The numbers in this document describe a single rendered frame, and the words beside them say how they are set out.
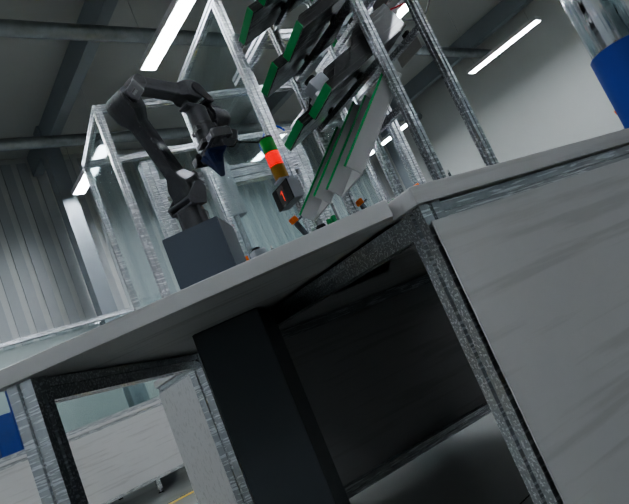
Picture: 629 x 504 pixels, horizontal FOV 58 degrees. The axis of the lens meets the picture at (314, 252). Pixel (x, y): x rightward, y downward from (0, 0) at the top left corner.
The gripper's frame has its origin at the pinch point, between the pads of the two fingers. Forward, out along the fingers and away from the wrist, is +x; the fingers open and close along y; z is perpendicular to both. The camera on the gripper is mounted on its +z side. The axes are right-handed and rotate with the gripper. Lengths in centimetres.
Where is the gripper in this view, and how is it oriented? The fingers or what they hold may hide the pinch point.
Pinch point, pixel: (218, 164)
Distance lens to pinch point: 158.3
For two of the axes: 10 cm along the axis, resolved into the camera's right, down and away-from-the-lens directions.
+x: 4.0, 9.1, -1.5
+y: -4.3, 3.3, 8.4
